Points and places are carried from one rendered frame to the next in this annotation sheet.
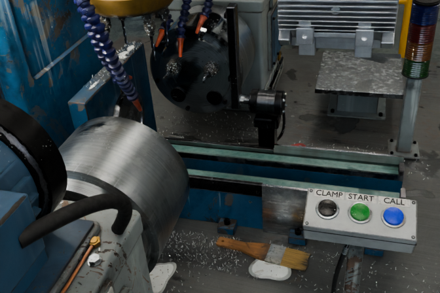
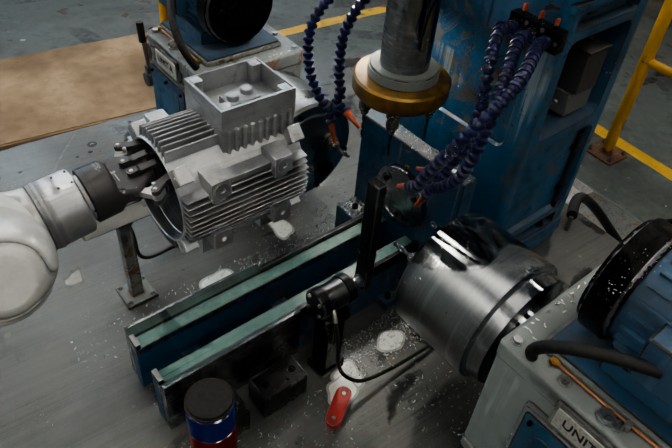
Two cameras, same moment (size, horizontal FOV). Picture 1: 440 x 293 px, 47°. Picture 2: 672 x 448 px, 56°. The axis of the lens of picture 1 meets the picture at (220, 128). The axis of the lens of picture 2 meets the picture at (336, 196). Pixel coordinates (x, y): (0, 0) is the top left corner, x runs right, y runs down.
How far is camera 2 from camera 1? 1.65 m
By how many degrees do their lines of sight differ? 89
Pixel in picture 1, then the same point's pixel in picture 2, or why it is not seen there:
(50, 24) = (457, 82)
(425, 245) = (112, 394)
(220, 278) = (243, 252)
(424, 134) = not seen: outside the picture
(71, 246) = (200, 51)
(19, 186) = not seen: outside the picture
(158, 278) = (279, 225)
